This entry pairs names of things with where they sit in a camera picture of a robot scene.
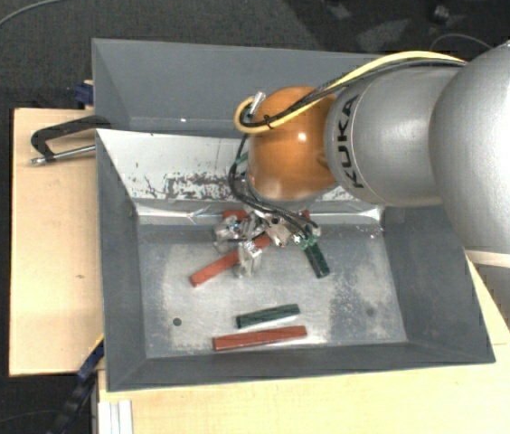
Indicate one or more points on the pale wood flat board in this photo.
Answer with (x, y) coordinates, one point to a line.
(51, 251)

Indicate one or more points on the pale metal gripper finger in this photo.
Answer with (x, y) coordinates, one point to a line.
(248, 260)
(225, 236)

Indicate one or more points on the red-brown flat block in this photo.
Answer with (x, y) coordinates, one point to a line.
(259, 338)
(212, 271)

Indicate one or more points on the dark green flat block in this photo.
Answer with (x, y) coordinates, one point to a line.
(267, 315)
(319, 262)

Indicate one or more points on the grey metal bin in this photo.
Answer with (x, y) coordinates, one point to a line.
(273, 292)

